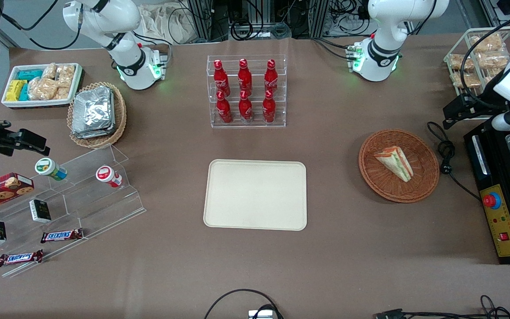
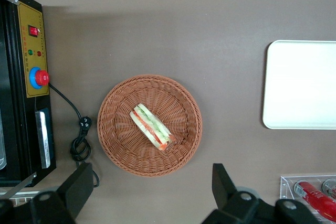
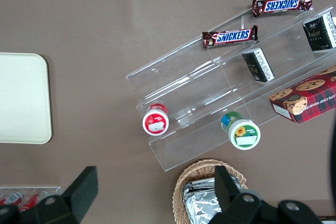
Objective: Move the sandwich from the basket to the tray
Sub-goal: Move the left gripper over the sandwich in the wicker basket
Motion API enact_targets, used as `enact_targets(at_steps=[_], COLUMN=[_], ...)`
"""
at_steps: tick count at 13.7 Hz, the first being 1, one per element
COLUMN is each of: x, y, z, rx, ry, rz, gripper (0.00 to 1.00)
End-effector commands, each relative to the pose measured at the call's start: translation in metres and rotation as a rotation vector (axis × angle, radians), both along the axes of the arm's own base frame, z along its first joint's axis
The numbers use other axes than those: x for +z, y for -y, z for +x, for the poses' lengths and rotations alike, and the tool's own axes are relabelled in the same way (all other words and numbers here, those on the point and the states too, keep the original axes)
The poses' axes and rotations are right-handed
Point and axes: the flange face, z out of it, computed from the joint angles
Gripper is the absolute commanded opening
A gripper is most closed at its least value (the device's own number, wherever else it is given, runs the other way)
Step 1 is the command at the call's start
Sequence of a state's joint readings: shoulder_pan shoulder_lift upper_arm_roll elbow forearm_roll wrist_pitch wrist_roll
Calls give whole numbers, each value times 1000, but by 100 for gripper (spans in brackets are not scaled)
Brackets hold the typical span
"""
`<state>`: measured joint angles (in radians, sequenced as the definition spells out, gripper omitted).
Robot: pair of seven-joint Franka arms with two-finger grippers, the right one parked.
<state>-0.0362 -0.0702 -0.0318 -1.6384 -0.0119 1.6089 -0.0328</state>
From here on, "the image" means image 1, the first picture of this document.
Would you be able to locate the clear acrylic bottle rack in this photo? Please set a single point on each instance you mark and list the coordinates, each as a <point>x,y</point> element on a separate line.
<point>246,125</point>

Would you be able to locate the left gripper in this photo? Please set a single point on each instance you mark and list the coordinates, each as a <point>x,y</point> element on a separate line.
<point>481,103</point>

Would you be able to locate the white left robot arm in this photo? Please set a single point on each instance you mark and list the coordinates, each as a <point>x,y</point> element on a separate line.
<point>383,53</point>

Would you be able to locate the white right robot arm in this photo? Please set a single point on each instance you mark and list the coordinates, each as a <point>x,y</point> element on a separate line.
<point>126,57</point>

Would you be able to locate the teal snack pack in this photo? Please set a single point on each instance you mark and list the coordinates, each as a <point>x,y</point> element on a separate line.
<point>24,94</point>
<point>30,74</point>

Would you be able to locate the beige cloth bag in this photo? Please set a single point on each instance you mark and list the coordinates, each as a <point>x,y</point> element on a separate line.
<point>166,24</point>

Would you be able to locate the clear rice cracker bag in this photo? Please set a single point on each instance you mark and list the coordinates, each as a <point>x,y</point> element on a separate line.
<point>65,75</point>
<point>49,71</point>
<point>43,88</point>

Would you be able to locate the brown round wicker basket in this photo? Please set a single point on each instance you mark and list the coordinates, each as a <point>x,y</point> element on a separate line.
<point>381,181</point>

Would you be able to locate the red emergency stop button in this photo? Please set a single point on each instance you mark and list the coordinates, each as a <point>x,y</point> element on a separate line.
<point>492,200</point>

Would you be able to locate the clear acrylic stepped shelf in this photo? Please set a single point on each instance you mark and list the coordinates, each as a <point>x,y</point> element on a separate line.
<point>104,208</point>

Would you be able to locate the yellow snack pack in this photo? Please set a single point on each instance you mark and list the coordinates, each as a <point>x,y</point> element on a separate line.
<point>15,90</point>

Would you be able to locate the beige plastic tray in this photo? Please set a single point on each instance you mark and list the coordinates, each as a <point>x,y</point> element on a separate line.
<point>255,195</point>

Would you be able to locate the green lid yogurt cup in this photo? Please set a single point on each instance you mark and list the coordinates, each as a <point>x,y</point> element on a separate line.
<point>46,166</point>

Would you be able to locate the brown snickers bar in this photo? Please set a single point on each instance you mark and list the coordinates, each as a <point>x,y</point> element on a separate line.
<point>20,258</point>
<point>61,235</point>

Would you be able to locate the white rectangular snack tray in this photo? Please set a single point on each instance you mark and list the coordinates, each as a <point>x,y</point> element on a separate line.
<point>38,103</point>

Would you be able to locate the light woven wicker basket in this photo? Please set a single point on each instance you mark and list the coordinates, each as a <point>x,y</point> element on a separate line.
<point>121,115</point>

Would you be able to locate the silver foil pack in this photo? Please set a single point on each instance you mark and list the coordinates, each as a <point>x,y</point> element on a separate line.
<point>92,108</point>
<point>93,133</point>

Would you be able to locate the clear bagged fried snack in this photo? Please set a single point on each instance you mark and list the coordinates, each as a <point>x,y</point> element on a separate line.
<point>457,62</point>
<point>471,79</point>
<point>487,43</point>
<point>496,60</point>

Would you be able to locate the triangular sandwich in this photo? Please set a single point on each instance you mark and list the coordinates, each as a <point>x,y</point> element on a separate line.
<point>393,161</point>

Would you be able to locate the black appliance with yellow panel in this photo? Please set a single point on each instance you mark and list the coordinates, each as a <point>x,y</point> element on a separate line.
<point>505,230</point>

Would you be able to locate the red lid yogurt cup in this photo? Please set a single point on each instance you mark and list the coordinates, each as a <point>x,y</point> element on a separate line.
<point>104,173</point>

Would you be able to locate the small silver device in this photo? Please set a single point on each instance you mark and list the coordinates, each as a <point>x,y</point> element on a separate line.
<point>260,314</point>

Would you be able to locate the red cola bottle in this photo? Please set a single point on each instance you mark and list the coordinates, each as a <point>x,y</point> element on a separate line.
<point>224,110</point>
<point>268,110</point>
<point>271,77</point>
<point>245,110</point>
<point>245,77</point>
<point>221,79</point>

